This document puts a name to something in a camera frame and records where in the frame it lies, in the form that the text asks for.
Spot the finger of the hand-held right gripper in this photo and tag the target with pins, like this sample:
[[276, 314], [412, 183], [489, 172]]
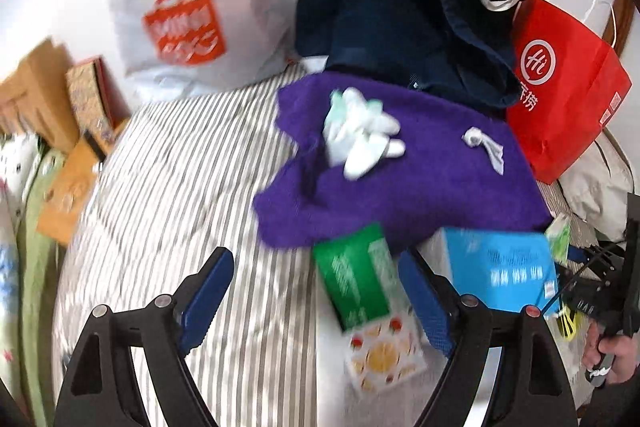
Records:
[[576, 253], [582, 302]]

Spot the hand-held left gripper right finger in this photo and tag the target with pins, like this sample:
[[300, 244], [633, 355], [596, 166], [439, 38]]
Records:
[[425, 307]]

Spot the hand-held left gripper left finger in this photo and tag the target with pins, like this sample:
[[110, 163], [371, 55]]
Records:
[[207, 292]]

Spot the yellow pouch black stripes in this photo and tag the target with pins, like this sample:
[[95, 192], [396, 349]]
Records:
[[567, 327]]

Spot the person's right hand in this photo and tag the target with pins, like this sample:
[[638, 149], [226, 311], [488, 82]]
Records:
[[620, 354]]

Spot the small green tissue pack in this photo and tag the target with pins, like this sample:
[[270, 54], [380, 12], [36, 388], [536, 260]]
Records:
[[557, 237]]

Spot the fruit print packet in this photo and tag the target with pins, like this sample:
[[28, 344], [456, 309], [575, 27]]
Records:
[[382, 352]]

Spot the beige cloth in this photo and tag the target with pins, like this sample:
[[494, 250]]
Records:
[[595, 187]]

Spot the blue and white box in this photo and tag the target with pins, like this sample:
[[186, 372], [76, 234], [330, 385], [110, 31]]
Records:
[[505, 264]]

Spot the green packet box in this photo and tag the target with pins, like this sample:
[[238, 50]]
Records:
[[355, 277]]

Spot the purple towel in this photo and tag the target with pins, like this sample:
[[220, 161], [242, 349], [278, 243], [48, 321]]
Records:
[[440, 197]]

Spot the crumpled white tissue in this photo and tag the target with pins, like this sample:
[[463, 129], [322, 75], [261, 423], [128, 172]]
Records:
[[482, 144]]

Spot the red paper shopping bag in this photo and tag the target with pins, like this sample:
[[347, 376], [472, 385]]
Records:
[[565, 97]]

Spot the light green cloth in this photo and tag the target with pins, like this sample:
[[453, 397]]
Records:
[[40, 267]]

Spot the orange cardboard box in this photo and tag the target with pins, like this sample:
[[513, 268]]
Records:
[[70, 192]]

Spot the white glove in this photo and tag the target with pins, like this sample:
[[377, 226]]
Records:
[[360, 137]]

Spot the white floral cloth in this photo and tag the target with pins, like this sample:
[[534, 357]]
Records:
[[10, 207]]

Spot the patterned box red edge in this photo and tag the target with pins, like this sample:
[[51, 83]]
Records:
[[90, 97]]

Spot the brown cardboard box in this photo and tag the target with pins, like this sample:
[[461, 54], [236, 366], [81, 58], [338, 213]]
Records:
[[40, 92]]

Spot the navy blue tote bag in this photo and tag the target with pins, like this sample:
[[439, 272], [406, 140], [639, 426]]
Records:
[[390, 7]]

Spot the wooden bed frame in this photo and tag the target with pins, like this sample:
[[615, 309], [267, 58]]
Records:
[[622, 12]]

